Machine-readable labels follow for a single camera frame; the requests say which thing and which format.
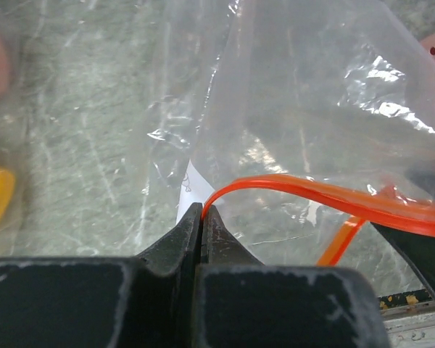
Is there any clear zip bag orange zipper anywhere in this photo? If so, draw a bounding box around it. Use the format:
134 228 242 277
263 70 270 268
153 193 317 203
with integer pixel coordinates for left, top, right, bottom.
0 1 28 254

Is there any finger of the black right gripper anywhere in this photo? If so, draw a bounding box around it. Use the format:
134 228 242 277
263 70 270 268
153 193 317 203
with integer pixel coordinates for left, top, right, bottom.
369 162 435 320

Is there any aluminium rail frame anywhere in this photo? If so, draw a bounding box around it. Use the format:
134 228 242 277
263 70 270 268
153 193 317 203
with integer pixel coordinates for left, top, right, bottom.
378 289 435 348

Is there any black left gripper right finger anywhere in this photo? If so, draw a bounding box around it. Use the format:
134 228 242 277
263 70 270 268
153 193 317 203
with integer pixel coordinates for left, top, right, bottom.
195 208 390 347

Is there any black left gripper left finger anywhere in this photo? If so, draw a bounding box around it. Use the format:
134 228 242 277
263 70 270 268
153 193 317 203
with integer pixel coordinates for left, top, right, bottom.
0 203 202 347

